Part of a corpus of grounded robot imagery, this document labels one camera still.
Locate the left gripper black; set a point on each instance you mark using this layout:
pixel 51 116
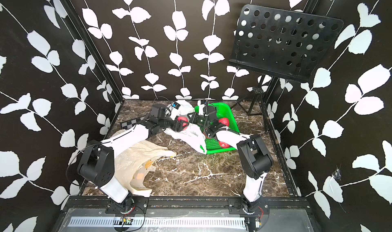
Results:
pixel 176 122

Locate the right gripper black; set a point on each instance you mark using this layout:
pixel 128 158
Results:
pixel 195 118

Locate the red apple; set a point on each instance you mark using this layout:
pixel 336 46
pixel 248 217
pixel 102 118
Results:
pixel 223 144
pixel 183 122
pixel 224 121

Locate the white knotted plastic bag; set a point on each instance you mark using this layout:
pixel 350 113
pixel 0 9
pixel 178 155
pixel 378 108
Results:
pixel 192 135

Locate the yellow banana print plastic bag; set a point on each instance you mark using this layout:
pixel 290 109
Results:
pixel 133 154

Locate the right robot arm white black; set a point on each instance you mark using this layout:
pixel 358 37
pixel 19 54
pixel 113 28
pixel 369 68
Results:
pixel 254 155

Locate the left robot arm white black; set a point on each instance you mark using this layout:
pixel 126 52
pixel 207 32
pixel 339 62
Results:
pixel 97 164

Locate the green perforated plastic basket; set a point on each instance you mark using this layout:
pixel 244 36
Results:
pixel 222 111

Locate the black white checkerboard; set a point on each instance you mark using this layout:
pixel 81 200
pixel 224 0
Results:
pixel 130 123

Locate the small orange cube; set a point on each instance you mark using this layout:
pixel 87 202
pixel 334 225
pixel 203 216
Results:
pixel 140 176

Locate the black perforated music stand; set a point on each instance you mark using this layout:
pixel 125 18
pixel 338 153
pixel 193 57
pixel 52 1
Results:
pixel 282 49

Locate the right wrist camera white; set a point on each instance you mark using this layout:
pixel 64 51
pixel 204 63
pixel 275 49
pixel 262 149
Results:
pixel 202 104

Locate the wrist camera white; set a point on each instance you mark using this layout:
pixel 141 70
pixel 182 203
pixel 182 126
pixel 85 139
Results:
pixel 202 104
pixel 174 110

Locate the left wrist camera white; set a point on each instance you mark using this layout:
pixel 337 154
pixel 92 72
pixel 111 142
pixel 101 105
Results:
pixel 174 110

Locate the white slotted cable duct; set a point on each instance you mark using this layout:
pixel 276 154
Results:
pixel 141 222

